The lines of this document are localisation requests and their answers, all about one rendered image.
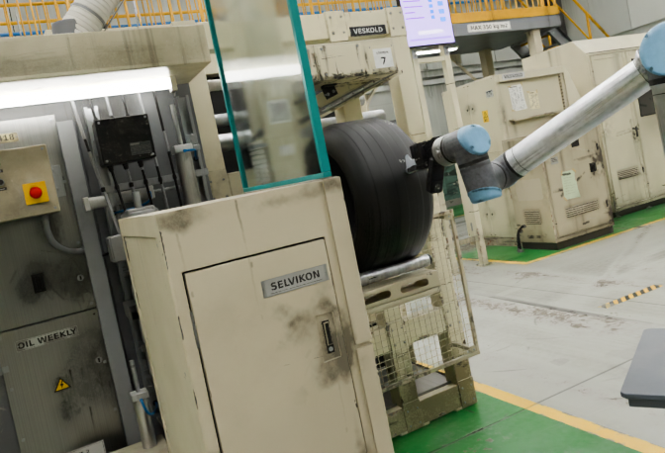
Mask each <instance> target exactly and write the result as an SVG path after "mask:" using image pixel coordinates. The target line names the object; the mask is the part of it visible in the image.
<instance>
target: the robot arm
mask: <svg viewBox="0 0 665 453"><path fill-rule="evenodd" d="M650 89H651V90H652V95H653V101H654V106H655V111H656V116H657V121H658V127H659V132H660V136H661V141H662V147H663V152H664V157H665V22H663V23H660V24H658V25H657V26H655V27H653V28H652V29H651V30H650V31H649V32H648V33H647V34H646V35H645V36H644V38H643V39H642V42H641V44H640V48H639V49H638V50H637V51H636V54H635V59H634V60H633V61H632V62H630V63H629V64H628V65H626V66H625V67H624V68H622V69H621V70H619V71H618V72H617V73H615V74H614V75H612V76H611V77H610V78H608V79H607V80H606V81H604V82H603V83H601V84H600V85H599V86H597V87H596V88H594V89H593V90H592V91H590V92H589V93H588V94H586V95H585V96H583V97H582V98H581V99H579V100H578V101H576V102H575V103H574V104H572V105H571V106H570V107H568V108H567V109H565V110H564V111H563V112H561V113H560V114H559V115H557V116H556V117H554V118H553V119H552V120H550V121H549V122H547V123H546V124H545V125H543V126H542V127H541V128H539V129H538V130H536V131H535V132H534V133H532V134H531V135H529V136H528V137H526V138H525V139H524V140H522V141H521V142H519V143H518V144H517V145H515V146H514V147H512V148H511V149H509V150H507V151H506V152H504V153H503V154H501V155H500V156H499V157H497V158H496V159H494V160H493V161H491V160H490V158H489V154H488V151H489V149H490V146H491V139H490V136H489V134H488V132H487V131H486V130H485V129H484V128H483V127H481V126H479V125H469V126H464V127H462V128H460V129H459V130H457V131H454V132H452V133H450V134H447V135H445V136H435V137H432V138H431V139H430V140H428V141H423V142H418V143H416V144H414V145H412V146H410V150H411V155H412V158H414V159H413V160H412V159H411V158H410V157H409V156H408V155H406V165H407V168H406V172H407V173H409V174H411V173H415V172H418V171H422V170H425V169H428V174H427V191H428V192H429V193H431V194H435V193H440V192H442V185H443V176H444V166H450V165H453V164H455V163H457V166H458V169H459V171H460V174H461V177H462V180H463V183H464V186H465V188H466V191H467V196H468V197H469V199H470V202H471V203H472V204H479V203H482V202H486V201H489V200H492V199H496V198H499V197H501V196H502V190H504V189H506V188H509V187H511V186H513V185H514V184H515V183H516V182H517V181H518V180H520V179H521V178H522V177H524V176H525V175H526V174H527V173H528V172H529V171H531V170H532V169H533V168H535V167H536V166H538V165H539V164H541V163H542V162H544V161H545V160H547V159H548V158H550V157H551V156H553V155H554V154H556V153H557V152H559V151H560V150H561V149H563V148H564V147H566V146H567V145H569V144H570V143H572V142H573V141H575V140H576V139H578V138H579V137H581V136H583V135H584V134H586V133H587V132H589V131H590V130H591V129H593V128H594V127H596V126H597V125H599V124H600V123H602V122H603V121H605V120H606V119H608V118H609V117H611V116H612V115H614V114H615V113H617V112H618V111H619V110H621V109H622V108H624V107H625V106H627V105H628V104H630V103H631V102H633V101H634V100H636V99H637V98H639V97H640V96H642V95H643V94H645V93H646V92H647V91H649V90H650ZM425 143H426V144H425Z"/></svg>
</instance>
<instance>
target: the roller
mask: <svg viewBox="0 0 665 453"><path fill-rule="evenodd" d="M431 264H432V258H431V256H430V255H429V254H423V255H420V256H416V257H413V258H410V259H406V260H403V261H399V262H396V263H392V264H389V265H386V266H382V267H379V268H375V269H372V270H368V271H365V272H362V273H359V276H360V281H361V286H365V285H368V284H372V283H375V282H378V281H381V280H385V279H388V278H391V277H395V276H398V275H401V274H404V273H408V272H411V271H414V270H418V269H421V268H424V267H428V266H430V265H431Z"/></svg>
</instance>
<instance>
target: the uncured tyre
mask: <svg viewBox="0 0 665 453"><path fill-rule="evenodd" d="M383 121H387V120H383V119H377V118H368V119H362V120H356V121H349V122H343V123H337V124H331V125H328V126H326V127H324V128H323V133H324V138H325V143H326V148H327V153H328V158H329V163H330V168H331V173H332V176H331V177H335V176H337V177H338V176H339V177H340V182H341V187H342V192H343V197H344V201H345V206H346V211H347V216H348V221H349V226H350V231H351V236H352V241H353V246H354V251H355V256H356V261H357V266H358V271H359V273H362V272H365V271H368V270H372V269H375V268H379V267H382V266H386V265H389V264H392V263H396V262H399V261H403V260H406V259H410V258H413V257H416V256H417V255H418V254H419V253H420V252H421V250H422V249H423V247H424V246H425V244H426V241H427V239H428V234H429V231H430V228H431V224H432V219H433V194H431V193H429V192H428V191H427V182H428V170H427V169H425V170H422V171H418V172H415V173H411V174H409V173H407V172H406V168H407V165H406V163H405V164H401V165H400V164H399V161H398V159H397V158H400V157H405V159H406V155H408V156H409V157H410V158H411V159H412V160H413V159H414V158H412V155H411V150H410V146H412V145H414V144H415V143H414V142H413V141H412V140H411V139H410V137H409V136H408V135H407V134H406V133H404V132H403V131H402V130H401V129H400V128H399V127H398V126H397V125H395V124H394V123H392V122H391V123H392V124H394V125H388V124H386V123H385V122H383ZM387 122H390V121H387ZM347 124H348V125H347Z"/></svg>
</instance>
